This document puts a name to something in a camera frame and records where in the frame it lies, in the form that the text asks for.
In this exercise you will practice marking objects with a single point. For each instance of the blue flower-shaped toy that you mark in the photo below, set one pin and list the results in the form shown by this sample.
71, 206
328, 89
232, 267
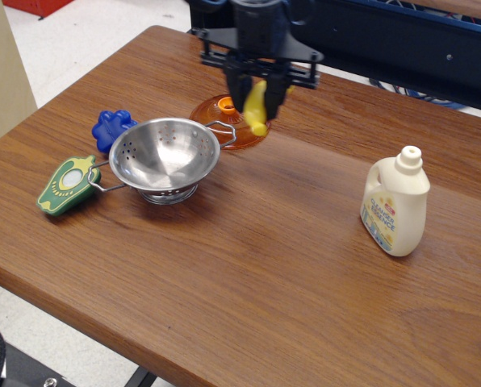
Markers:
110, 126

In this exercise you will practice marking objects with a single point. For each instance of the dark blue rail frame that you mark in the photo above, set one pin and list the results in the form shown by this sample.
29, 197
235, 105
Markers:
402, 43

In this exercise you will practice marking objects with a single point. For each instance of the green pepper-shaped toy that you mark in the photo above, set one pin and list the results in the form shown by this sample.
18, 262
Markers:
69, 185

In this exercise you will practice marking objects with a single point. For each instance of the beige wooden panel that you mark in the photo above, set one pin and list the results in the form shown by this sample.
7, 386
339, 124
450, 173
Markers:
16, 98

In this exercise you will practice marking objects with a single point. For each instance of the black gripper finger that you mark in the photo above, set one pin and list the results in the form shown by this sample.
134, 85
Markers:
275, 94
239, 85

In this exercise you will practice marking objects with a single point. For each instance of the steel colander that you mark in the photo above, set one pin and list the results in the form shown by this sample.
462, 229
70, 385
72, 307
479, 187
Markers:
165, 159

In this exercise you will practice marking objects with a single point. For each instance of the black table leg base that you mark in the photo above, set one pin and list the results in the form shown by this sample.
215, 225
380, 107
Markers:
23, 370

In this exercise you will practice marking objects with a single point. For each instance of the orange transparent pot lid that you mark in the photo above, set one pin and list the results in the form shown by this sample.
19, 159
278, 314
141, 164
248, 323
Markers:
220, 108

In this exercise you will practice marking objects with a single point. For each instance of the yellow toy banana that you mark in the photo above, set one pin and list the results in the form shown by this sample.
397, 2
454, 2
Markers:
255, 112

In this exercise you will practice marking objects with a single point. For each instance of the red box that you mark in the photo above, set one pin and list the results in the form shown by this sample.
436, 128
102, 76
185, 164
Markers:
42, 8

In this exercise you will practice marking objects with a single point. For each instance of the cream detergent bottle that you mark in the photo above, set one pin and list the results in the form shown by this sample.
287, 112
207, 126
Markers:
394, 203

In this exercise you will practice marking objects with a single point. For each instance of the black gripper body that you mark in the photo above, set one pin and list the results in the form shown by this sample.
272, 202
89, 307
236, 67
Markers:
260, 43

